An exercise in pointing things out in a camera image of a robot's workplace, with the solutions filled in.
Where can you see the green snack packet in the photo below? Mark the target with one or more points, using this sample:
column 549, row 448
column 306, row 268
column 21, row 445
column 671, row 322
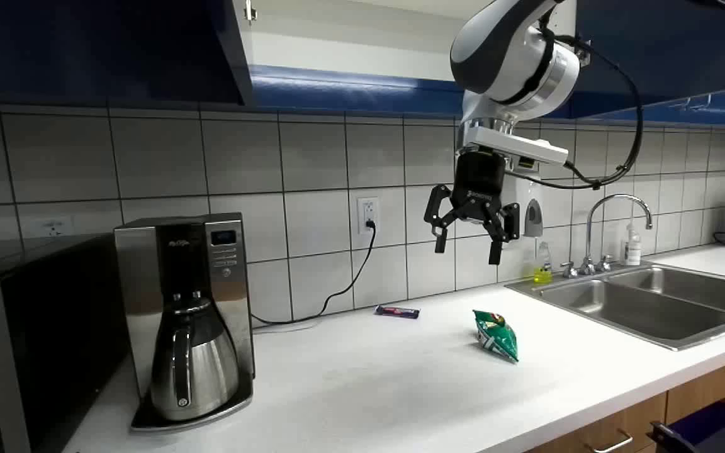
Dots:
column 497, row 332

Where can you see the black microwave oven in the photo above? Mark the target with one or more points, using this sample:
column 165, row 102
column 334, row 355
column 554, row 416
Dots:
column 50, row 336

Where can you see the chrome sink faucet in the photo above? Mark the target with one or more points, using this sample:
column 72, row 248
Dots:
column 598, row 228

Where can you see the blue cabinet door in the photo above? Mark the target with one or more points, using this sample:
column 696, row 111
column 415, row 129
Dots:
column 101, row 46
column 673, row 50

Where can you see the yellow dish soap bottle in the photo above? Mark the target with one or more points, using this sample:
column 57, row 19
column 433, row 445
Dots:
column 539, row 269

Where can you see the stainless steel double sink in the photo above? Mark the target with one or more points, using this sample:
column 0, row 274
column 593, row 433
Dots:
column 655, row 306

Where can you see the wooden base cabinets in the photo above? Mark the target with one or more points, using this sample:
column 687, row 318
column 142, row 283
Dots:
column 697, row 390

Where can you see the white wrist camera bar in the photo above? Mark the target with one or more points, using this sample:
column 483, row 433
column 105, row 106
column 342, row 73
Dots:
column 517, row 143

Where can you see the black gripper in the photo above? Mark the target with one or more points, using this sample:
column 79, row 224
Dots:
column 480, row 180

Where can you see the steel coffee carafe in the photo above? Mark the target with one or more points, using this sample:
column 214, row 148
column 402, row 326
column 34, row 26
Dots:
column 195, row 367

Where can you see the white pump bottle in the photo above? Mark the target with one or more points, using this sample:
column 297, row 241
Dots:
column 633, row 250

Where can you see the white wall soap dispenser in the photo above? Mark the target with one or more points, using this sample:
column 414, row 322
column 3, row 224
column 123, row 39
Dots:
column 532, row 219

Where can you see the purple candy bar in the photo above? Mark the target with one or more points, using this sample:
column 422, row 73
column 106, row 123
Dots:
column 399, row 309

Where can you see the white wall outlet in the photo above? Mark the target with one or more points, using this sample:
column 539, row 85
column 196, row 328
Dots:
column 368, row 219

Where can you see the stainless steel coffee maker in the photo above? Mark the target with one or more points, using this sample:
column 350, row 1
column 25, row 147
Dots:
column 228, row 284

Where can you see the blue bin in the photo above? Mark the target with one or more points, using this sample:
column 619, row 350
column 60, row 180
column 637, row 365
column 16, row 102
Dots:
column 716, row 428

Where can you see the silver cabinet hinge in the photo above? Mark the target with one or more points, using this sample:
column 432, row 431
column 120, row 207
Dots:
column 251, row 11

